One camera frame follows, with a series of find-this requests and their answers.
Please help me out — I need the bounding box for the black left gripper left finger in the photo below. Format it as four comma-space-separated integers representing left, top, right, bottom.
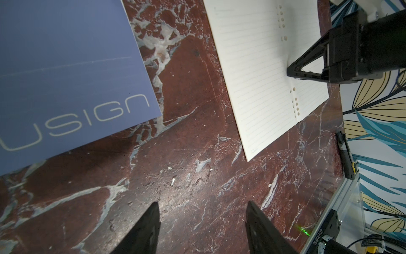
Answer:
111, 202, 161, 254

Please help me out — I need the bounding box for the black utility knife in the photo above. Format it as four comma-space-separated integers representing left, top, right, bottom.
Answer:
336, 131, 358, 180

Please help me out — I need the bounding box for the lined notebook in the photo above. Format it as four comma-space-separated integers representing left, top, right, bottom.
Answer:
1, 1, 161, 175
204, 1, 329, 160

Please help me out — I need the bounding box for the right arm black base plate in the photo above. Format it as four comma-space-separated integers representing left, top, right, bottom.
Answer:
304, 210, 355, 254

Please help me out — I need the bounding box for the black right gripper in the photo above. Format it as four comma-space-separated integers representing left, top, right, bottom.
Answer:
286, 10, 406, 84

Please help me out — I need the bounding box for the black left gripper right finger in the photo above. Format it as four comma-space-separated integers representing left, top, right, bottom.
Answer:
245, 201, 298, 254

